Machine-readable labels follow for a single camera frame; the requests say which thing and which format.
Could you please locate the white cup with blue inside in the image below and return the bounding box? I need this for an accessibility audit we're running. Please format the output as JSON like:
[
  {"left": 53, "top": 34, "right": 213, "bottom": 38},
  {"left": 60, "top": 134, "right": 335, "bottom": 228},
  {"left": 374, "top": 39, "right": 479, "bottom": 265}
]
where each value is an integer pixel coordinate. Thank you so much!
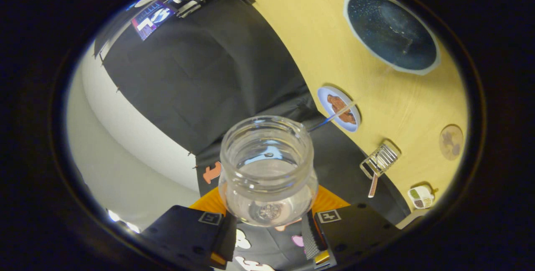
[{"left": 344, "top": 0, "right": 441, "bottom": 76}]

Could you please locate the wooden table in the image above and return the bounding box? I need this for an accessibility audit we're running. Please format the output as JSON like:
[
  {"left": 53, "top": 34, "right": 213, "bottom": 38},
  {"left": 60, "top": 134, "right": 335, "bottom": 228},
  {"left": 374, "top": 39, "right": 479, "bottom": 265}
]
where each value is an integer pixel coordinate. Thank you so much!
[{"left": 245, "top": 0, "right": 469, "bottom": 230}]

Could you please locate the computer monitor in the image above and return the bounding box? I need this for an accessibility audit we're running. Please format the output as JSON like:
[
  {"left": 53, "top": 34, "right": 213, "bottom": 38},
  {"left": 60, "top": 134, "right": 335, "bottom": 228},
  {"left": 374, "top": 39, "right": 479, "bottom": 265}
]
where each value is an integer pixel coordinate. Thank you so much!
[{"left": 131, "top": 0, "right": 176, "bottom": 41}]

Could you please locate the clear glass bottle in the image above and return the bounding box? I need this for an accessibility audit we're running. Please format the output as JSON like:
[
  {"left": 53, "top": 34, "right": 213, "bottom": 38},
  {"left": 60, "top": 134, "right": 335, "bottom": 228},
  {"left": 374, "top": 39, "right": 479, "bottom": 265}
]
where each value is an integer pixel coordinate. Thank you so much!
[{"left": 219, "top": 115, "right": 319, "bottom": 227}]

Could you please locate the pale blue plate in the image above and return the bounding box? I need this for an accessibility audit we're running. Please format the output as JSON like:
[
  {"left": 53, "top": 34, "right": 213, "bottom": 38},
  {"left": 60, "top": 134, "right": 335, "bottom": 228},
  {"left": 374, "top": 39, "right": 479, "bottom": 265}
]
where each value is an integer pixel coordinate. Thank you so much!
[{"left": 317, "top": 86, "right": 361, "bottom": 133}]

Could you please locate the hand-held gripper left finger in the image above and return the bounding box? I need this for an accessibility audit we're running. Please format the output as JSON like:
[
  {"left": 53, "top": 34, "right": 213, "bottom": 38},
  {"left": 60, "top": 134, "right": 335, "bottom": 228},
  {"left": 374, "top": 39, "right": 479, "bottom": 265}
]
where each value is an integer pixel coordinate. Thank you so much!
[{"left": 142, "top": 187, "right": 237, "bottom": 270}]

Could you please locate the white divided grain dish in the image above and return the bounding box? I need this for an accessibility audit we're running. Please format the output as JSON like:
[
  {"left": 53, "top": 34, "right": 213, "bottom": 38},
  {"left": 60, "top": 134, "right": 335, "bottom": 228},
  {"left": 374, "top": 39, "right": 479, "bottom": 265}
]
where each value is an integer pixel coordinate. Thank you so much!
[{"left": 408, "top": 184, "right": 436, "bottom": 210}]

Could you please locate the square clear glass container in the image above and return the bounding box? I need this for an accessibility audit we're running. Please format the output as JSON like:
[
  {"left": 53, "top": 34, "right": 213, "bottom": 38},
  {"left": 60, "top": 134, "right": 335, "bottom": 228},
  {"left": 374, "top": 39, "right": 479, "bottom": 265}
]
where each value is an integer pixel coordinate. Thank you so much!
[{"left": 359, "top": 143, "right": 402, "bottom": 179}]

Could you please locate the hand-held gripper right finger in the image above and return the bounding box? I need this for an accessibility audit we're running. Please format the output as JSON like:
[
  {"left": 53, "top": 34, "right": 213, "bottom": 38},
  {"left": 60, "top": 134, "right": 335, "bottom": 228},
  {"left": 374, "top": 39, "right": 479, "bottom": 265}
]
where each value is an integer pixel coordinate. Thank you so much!
[{"left": 301, "top": 185, "right": 402, "bottom": 270}]

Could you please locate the round cork coaster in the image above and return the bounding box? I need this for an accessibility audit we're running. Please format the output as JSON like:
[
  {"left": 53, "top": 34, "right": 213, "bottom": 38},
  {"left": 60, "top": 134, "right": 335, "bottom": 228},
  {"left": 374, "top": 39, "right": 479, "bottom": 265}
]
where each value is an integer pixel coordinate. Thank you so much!
[{"left": 439, "top": 124, "right": 464, "bottom": 161}]

